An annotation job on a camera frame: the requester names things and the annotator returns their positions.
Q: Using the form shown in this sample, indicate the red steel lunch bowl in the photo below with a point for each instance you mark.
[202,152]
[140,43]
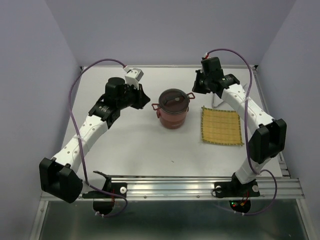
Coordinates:
[172,125]

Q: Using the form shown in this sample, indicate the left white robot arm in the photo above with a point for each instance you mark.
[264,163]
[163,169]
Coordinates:
[58,175]

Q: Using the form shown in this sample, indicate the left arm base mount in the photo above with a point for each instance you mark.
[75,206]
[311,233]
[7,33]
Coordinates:
[110,201]

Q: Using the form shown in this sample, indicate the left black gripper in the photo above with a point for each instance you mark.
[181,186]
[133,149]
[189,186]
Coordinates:
[142,98]

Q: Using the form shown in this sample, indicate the grey lid with red clips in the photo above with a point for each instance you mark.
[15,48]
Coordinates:
[173,101]

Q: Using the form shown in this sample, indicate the aluminium front rail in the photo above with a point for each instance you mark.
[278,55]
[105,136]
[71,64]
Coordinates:
[189,189]

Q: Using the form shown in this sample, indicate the metal tongs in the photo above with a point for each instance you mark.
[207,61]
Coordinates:
[217,102]

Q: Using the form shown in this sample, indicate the yellow bamboo mat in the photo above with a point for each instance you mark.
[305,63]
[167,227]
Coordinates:
[221,127]

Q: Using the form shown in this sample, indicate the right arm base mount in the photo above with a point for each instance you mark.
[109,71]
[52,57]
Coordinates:
[240,194]

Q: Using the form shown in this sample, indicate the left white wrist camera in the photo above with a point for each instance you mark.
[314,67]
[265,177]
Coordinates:
[133,76]

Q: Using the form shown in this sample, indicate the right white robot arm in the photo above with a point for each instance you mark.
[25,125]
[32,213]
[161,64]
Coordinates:
[268,135]

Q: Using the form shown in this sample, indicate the red steel bowl with clips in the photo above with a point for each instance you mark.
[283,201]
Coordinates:
[172,119]

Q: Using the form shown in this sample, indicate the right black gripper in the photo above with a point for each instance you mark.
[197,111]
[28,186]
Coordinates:
[196,87]

